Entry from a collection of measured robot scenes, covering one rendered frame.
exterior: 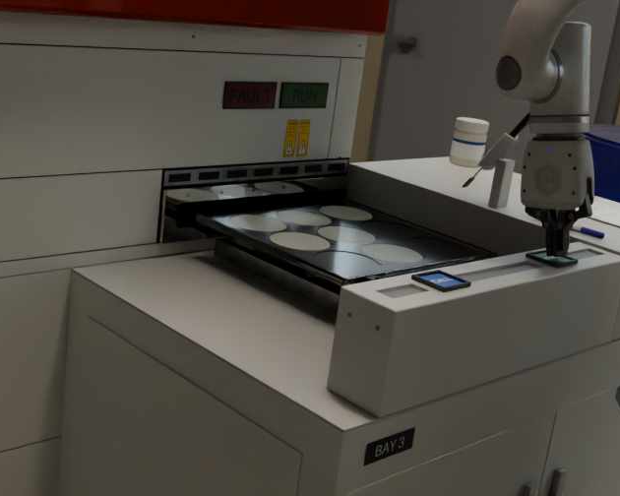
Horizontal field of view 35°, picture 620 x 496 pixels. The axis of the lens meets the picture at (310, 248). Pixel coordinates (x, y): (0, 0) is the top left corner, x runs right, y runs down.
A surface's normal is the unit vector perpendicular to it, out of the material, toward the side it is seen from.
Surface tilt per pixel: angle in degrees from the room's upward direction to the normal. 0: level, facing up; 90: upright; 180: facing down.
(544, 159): 89
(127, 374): 90
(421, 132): 90
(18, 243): 90
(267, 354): 0
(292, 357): 0
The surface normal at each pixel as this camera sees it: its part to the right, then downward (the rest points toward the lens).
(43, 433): 0.68, 0.29
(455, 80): -0.74, 0.10
